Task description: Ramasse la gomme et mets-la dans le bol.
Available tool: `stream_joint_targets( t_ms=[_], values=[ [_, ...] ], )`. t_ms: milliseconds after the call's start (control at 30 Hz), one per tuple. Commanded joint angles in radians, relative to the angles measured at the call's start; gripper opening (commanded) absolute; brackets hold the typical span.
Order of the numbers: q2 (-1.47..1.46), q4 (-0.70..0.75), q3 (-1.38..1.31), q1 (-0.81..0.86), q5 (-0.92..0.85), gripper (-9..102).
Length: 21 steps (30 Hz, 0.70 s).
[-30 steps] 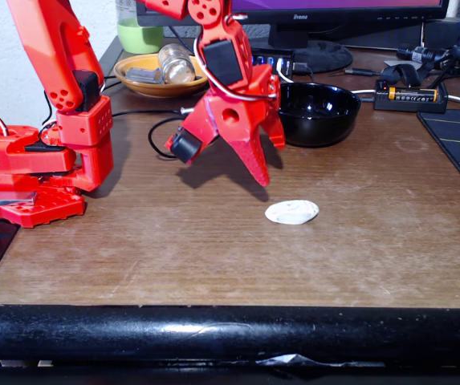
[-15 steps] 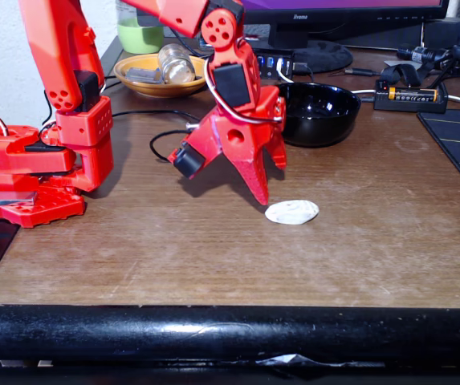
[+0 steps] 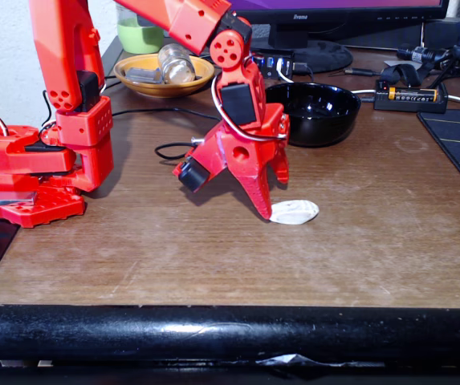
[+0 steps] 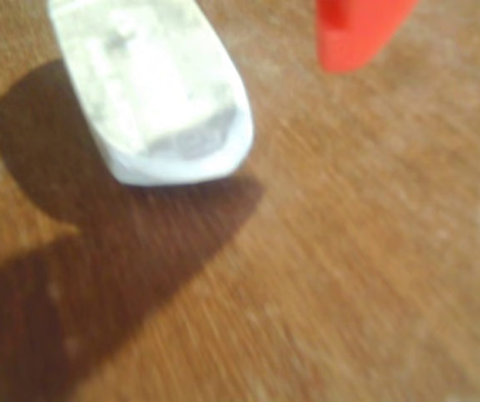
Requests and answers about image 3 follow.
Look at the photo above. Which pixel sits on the white oval eraser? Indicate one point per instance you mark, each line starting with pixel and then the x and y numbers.
pixel 298 212

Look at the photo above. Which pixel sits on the black glossy bowl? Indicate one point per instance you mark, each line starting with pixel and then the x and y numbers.
pixel 326 128

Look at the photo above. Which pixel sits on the black USB hub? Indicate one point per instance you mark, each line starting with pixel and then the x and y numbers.
pixel 271 60

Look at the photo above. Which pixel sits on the yellow ceramic dish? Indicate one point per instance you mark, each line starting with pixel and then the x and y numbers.
pixel 153 90

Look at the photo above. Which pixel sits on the clear glass jar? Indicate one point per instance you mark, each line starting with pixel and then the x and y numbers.
pixel 175 64

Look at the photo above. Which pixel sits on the black monitor stand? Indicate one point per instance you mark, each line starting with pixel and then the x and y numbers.
pixel 318 56

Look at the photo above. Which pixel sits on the black audio plug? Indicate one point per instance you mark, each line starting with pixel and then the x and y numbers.
pixel 358 72

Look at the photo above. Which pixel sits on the small clear plastic box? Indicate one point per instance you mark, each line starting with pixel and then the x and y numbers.
pixel 143 75

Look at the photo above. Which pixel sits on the black battery charger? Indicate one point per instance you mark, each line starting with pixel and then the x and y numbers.
pixel 410 106

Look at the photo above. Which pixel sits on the yellow and black battery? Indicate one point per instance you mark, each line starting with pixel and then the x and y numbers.
pixel 414 94

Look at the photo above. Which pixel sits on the green cup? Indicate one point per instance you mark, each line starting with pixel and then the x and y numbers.
pixel 139 38

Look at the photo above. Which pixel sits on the black computer monitor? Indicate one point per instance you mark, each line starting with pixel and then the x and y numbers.
pixel 334 15

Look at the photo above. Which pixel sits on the black flashlight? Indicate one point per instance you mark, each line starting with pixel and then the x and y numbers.
pixel 408 53

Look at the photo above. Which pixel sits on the torn silver tape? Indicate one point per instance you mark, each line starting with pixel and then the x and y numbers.
pixel 286 358

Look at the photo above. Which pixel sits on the dark grey box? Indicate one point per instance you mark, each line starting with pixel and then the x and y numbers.
pixel 446 36

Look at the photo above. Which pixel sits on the metal clamp bar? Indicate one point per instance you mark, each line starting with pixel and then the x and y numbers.
pixel 5 198

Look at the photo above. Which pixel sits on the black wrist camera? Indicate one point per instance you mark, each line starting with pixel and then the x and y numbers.
pixel 193 174

